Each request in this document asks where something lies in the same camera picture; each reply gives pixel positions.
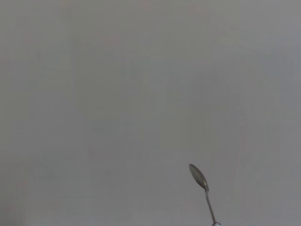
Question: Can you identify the spoon with light blue handle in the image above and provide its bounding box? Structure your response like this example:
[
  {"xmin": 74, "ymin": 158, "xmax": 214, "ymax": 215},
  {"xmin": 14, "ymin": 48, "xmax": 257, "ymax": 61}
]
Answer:
[{"xmin": 188, "ymin": 163, "xmax": 222, "ymax": 226}]

